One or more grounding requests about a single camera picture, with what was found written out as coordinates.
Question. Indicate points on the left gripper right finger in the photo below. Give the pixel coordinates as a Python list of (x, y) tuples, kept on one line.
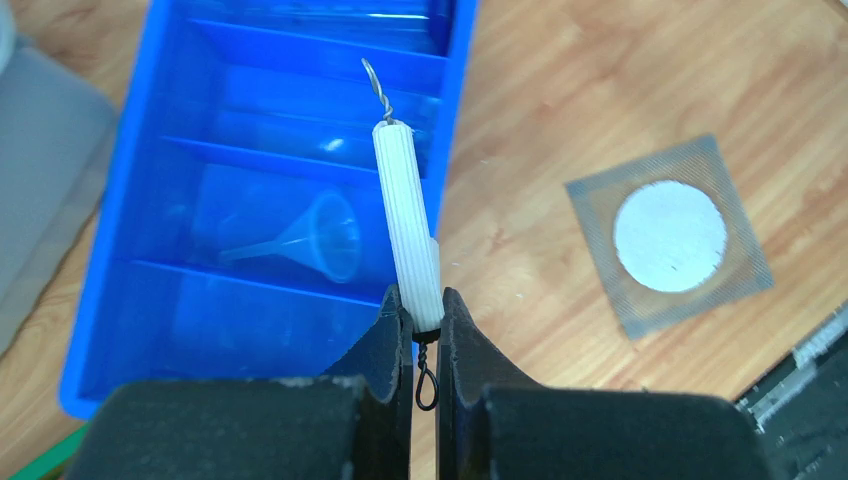
[(496, 422)]

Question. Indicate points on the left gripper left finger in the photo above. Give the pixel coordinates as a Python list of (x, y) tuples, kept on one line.
[(353, 421)]

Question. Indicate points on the clay pipe triangle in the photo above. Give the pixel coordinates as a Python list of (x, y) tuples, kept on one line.
[(415, 251)]

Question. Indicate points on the glass round bottom tube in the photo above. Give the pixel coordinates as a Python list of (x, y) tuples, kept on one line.
[(298, 136)]

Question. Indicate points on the blue divided plastic tray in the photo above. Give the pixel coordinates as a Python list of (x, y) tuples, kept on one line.
[(157, 302)]

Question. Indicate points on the green plastic vegetable tray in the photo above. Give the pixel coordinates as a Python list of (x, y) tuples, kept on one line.
[(52, 464)]

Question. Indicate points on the grey plastic tub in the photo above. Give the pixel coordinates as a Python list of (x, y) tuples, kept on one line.
[(57, 131)]

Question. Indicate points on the wire gauze with ceramic centre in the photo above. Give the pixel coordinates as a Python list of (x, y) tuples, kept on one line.
[(669, 236)]

